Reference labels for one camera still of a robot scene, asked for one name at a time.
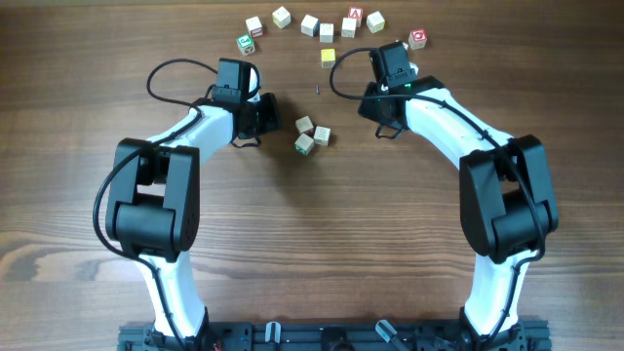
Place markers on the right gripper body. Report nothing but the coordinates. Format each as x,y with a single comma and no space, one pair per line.
374,109

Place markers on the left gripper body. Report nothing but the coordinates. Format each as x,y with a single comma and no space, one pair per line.
268,113

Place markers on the wooden block red letter side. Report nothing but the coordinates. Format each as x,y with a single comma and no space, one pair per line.
305,126

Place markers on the white block green side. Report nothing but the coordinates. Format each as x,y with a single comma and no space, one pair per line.
304,144

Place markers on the white patterned wooden block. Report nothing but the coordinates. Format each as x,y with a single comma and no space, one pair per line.
322,135

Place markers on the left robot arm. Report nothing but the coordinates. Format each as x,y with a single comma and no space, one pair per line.
148,207

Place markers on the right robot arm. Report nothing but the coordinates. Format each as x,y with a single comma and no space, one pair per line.
506,196

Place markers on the green letter wooden block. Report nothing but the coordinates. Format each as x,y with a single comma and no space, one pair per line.
246,44

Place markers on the red letter O block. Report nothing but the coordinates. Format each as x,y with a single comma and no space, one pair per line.
417,39

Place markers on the yellow top wooden block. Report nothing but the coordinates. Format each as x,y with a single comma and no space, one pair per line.
328,58

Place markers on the white wooden block centre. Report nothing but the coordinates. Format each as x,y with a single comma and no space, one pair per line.
348,27

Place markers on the white block yellow side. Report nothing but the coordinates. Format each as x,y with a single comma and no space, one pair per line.
375,22

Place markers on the white block red side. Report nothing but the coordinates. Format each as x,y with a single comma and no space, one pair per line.
254,27

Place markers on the plain white letter block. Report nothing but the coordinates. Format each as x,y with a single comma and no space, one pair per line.
326,33

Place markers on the white block yellow edge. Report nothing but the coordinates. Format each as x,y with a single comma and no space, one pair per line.
281,17

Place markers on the red letter A block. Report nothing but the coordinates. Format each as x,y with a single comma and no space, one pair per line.
356,13

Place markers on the white block blue side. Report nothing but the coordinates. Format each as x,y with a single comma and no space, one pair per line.
309,25

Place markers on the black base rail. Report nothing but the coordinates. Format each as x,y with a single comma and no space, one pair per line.
425,335

